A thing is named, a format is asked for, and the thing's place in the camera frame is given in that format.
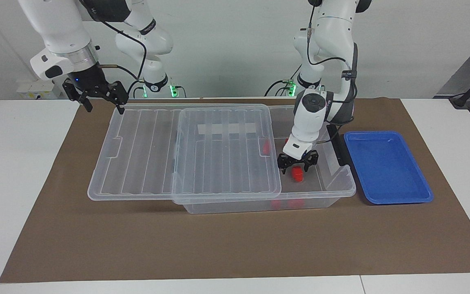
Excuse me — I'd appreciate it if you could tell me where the black right arm gripper cable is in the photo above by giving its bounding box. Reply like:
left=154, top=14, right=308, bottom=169
left=96, top=20, right=148, bottom=82

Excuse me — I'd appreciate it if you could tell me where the brown table mat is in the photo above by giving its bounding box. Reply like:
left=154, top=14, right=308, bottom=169
left=0, top=97, right=470, bottom=283

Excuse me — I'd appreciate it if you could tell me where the blue plastic tray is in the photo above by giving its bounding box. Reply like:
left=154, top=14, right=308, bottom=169
left=343, top=131, right=434, bottom=205

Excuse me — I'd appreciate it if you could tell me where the clear plastic storage box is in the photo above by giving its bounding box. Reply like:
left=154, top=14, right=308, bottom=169
left=172, top=104, right=357, bottom=215

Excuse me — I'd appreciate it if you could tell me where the black box handle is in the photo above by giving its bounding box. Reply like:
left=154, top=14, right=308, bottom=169
left=327, top=125, right=352, bottom=167

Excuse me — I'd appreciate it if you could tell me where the clear ribbed plastic lid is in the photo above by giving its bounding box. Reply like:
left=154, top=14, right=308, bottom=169
left=87, top=103, right=282, bottom=205

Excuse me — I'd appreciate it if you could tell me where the white wall socket box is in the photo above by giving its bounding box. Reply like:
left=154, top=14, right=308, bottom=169
left=17, top=80, right=62, bottom=100

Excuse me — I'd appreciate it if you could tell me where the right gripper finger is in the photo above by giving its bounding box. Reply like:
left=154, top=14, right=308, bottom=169
left=63, top=80, right=93, bottom=113
left=104, top=81, right=129, bottom=115

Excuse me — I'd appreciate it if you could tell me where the black base cable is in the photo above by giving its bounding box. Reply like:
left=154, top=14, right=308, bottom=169
left=264, top=80, right=288, bottom=97
left=128, top=79, right=148, bottom=98

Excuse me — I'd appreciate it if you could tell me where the black arm gripper cable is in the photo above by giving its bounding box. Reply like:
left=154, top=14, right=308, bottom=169
left=96, top=20, right=148, bottom=82
left=306, top=4, right=359, bottom=144

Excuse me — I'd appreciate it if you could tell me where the black left arm gripper cable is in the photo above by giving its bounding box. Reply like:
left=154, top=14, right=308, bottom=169
left=306, top=4, right=359, bottom=144

